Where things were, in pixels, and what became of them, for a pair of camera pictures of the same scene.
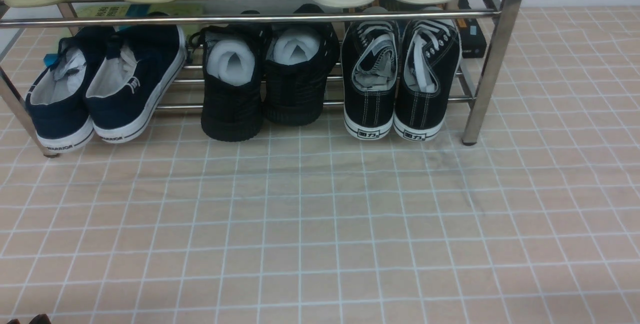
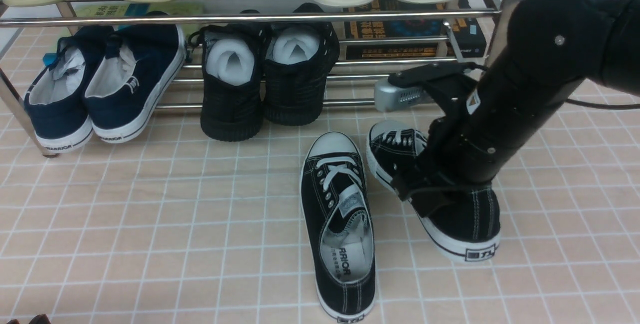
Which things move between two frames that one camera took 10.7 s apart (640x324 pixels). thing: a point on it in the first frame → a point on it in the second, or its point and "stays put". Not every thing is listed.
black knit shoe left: x=234 y=62 stays put
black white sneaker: x=429 y=63 → x=464 y=223
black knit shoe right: x=300 y=56 stays put
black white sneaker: x=369 y=58 → x=338 y=226
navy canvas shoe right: x=127 y=88 stays put
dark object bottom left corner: x=42 y=318 stays put
